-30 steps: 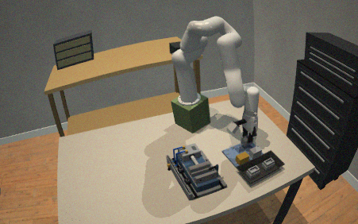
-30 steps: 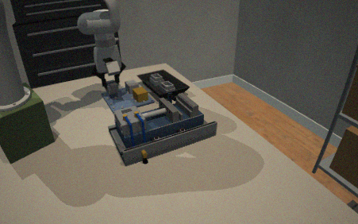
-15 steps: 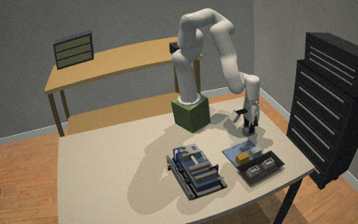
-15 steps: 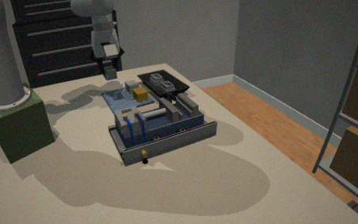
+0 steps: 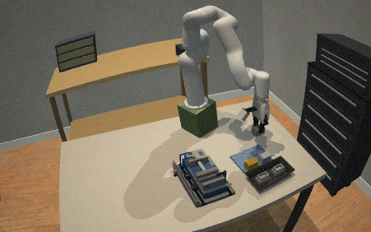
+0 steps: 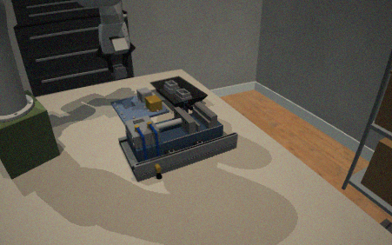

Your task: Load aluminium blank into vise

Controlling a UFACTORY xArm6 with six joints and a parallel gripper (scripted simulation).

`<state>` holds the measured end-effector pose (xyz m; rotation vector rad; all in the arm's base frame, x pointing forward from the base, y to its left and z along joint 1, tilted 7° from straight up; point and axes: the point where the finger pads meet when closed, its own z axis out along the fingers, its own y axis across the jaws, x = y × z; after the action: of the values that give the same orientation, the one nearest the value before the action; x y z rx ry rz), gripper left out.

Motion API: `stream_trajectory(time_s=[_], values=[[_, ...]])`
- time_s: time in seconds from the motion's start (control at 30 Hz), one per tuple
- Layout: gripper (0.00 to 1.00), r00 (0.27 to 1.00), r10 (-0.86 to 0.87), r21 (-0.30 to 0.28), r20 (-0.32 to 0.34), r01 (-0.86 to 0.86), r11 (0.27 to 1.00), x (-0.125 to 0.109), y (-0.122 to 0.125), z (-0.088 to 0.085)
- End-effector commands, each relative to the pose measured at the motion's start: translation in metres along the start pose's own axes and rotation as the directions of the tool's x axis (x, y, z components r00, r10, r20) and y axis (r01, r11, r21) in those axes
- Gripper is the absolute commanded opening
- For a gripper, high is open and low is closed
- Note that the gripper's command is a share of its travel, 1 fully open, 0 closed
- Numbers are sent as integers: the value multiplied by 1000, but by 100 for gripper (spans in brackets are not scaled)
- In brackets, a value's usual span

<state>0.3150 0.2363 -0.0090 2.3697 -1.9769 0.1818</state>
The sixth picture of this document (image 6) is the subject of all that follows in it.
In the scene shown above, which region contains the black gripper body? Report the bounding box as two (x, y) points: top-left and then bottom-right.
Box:
(98, 21), (130, 54)

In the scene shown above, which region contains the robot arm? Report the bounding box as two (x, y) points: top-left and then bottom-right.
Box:
(0, 0), (129, 123)

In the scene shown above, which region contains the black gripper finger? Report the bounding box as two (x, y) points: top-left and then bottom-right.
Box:
(96, 44), (114, 73)
(122, 43), (136, 70)

